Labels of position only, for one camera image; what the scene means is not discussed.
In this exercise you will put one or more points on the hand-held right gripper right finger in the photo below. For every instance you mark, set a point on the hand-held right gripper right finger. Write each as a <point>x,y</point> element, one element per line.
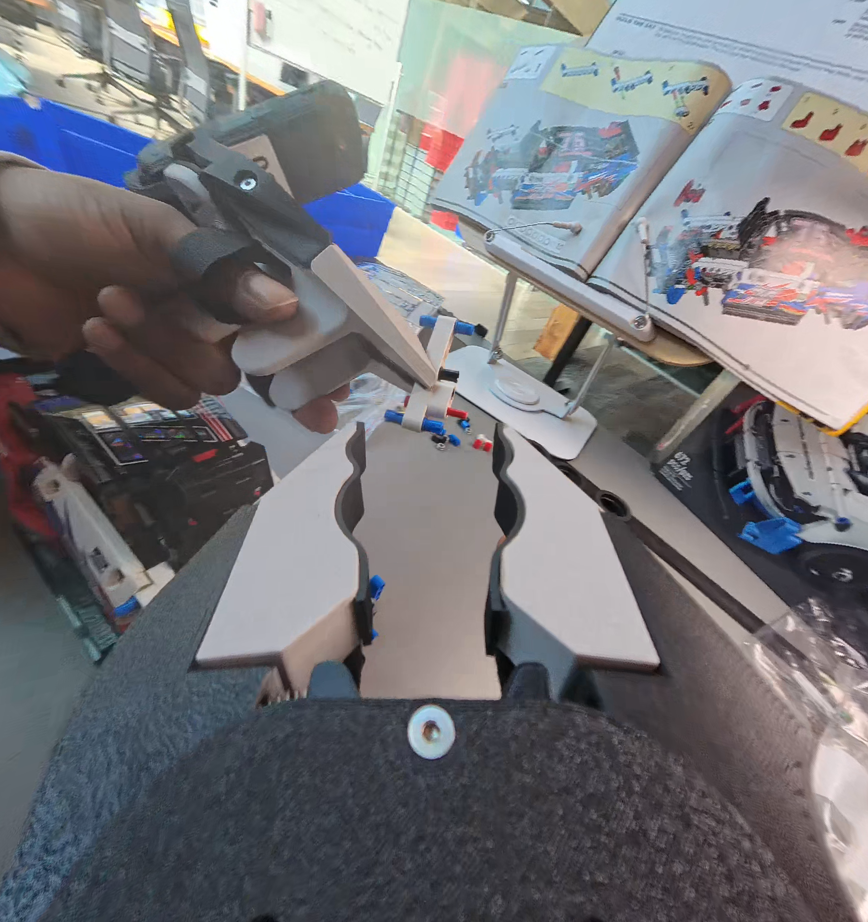
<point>570,576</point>

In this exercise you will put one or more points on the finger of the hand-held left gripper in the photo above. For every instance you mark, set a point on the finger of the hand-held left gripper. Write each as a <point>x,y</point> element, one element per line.
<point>383,324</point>

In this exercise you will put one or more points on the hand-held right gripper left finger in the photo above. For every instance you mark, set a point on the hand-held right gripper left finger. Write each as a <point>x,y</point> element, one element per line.
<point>289,576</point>

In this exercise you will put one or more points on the white brick beam with pins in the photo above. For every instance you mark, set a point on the white brick beam with pins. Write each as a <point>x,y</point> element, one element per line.
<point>441,346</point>

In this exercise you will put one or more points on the single blue brick pin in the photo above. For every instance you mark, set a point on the single blue brick pin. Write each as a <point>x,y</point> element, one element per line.
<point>376,587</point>

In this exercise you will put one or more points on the brick-built toy race car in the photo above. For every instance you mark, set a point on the brick-built toy race car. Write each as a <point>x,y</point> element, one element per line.
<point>153,446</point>

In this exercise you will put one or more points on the grey desk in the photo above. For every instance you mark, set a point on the grey desk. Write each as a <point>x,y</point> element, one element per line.
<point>426,562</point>

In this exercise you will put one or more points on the person's left hand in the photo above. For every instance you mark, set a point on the person's left hand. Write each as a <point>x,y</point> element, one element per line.
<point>59,252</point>

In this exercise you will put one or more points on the shiny printed booklet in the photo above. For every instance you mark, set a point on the shiny printed booklet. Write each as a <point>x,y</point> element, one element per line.
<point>405,302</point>

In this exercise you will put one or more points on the blue plastic storage bin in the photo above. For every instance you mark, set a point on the blue plastic storage bin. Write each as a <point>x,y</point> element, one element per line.
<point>354,216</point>

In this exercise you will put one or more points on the cluster of mixed small bricks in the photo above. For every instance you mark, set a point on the cluster of mixed small bricks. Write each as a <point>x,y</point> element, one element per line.
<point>483,444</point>

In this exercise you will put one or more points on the red plastic crate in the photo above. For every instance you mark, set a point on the red plastic crate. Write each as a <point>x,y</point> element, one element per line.
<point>441,148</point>

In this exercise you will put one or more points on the black office chair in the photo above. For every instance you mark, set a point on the black office chair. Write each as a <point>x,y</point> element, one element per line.
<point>124,43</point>

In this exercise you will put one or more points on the toy car set box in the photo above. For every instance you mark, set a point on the toy car set box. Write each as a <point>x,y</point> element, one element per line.
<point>765,468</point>

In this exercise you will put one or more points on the pile of clear plastic bags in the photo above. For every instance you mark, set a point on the pile of clear plastic bags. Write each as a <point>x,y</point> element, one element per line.
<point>837,720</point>

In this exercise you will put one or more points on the open instruction booklet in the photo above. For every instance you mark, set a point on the open instruction booklet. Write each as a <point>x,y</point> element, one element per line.
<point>693,144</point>

